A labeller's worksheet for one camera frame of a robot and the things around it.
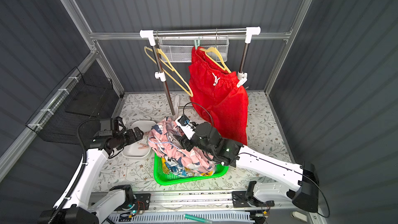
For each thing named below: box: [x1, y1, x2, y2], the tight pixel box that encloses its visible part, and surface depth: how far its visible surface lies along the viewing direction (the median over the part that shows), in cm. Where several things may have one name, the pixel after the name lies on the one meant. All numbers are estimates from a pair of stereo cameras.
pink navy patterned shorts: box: [148, 116, 216, 174], surface depth 77 cm
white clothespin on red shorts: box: [236, 76, 248, 89], surface depth 60 cm
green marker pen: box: [183, 213, 213, 224], surface depth 71 cm
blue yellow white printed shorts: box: [161, 157, 215, 177], surface depth 81 cm
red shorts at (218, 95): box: [188, 46, 249, 146], surface depth 71 cm
